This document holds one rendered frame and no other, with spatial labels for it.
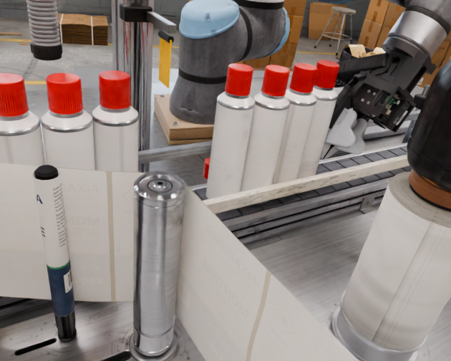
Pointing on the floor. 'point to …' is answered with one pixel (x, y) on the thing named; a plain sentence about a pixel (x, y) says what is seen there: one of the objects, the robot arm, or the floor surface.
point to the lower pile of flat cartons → (83, 29)
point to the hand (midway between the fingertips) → (322, 150)
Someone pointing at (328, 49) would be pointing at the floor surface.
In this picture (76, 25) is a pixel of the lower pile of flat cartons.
